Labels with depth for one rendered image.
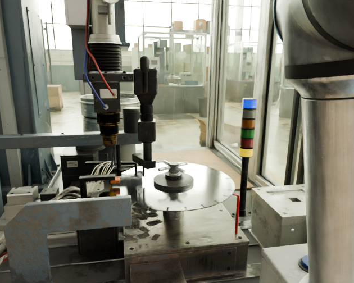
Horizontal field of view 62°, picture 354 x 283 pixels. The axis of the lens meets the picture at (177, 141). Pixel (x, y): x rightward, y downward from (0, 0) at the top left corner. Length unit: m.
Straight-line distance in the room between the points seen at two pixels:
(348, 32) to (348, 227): 0.20
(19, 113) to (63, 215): 0.73
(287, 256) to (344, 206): 0.33
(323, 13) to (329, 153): 0.14
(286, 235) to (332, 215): 0.48
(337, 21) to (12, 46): 1.17
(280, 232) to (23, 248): 0.59
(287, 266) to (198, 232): 0.25
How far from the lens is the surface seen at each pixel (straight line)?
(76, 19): 0.79
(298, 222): 0.82
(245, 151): 0.98
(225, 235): 0.78
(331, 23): 0.24
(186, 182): 0.79
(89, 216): 0.64
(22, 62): 1.29
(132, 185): 0.80
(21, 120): 1.31
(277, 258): 0.65
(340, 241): 0.36
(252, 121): 0.97
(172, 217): 0.83
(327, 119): 0.32
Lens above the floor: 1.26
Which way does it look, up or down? 15 degrees down
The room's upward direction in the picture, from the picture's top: 1 degrees clockwise
